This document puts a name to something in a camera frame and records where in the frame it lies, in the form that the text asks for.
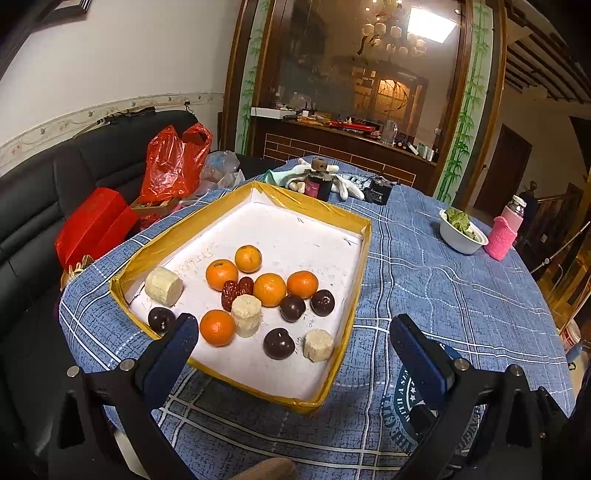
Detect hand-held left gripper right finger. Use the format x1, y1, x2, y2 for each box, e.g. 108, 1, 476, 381
389, 314, 578, 480

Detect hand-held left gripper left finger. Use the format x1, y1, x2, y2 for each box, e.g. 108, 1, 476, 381
48, 313, 200, 480

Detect dark purple round fruit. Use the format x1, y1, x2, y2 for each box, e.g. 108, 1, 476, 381
263, 328, 296, 361
310, 289, 336, 317
279, 294, 306, 323
148, 307, 177, 334

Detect orange mandarin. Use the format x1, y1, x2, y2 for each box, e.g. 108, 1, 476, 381
205, 260, 239, 292
253, 273, 287, 308
199, 309, 236, 347
235, 245, 263, 274
287, 271, 320, 299

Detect white peeled chunk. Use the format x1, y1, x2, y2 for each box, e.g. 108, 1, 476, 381
231, 295, 264, 339
144, 267, 184, 308

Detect corn piece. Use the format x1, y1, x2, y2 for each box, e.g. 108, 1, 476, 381
303, 329, 335, 363

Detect yellow-rimmed white box tray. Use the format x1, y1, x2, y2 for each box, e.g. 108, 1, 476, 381
109, 181, 373, 415

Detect blue plaid tablecloth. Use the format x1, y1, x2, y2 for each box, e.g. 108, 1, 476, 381
60, 157, 578, 480

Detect white bowl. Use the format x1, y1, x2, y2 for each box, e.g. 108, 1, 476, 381
438, 208, 489, 256

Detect gold wrapper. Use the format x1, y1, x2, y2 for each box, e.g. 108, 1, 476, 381
60, 258, 95, 289

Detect green lettuce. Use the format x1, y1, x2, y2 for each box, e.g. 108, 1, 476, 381
443, 208, 481, 239

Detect pink bottle with knitted sleeve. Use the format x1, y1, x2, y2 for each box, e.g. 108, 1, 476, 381
483, 195, 528, 261

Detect small brown cardboard box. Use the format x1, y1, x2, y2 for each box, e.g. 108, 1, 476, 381
129, 196, 181, 220

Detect brown rounded object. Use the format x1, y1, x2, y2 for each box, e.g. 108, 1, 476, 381
231, 457, 298, 480

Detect red box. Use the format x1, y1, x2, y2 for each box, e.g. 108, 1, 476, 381
55, 188, 139, 271

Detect white bucket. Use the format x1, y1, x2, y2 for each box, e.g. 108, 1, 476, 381
558, 318, 587, 356

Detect small black box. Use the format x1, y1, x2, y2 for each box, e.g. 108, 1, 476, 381
364, 178, 399, 205

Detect white glove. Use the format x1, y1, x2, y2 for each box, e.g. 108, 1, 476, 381
330, 173, 370, 201
284, 158, 315, 191

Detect clear plastic bag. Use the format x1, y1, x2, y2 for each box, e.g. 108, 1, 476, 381
198, 150, 245, 190

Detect red plastic bag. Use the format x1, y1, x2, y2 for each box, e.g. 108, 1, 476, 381
139, 122, 214, 204

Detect dark bottle with pink label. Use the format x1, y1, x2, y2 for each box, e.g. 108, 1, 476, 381
302, 157, 340, 201

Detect brown wooden door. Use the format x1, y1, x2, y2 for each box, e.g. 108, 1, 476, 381
473, 124, 534, 222

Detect black sofa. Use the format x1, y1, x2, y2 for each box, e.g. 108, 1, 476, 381
0, 110, 282, 462

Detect wooden glass partition cabinet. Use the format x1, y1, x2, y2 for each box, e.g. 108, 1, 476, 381
222, 0, 509, 204

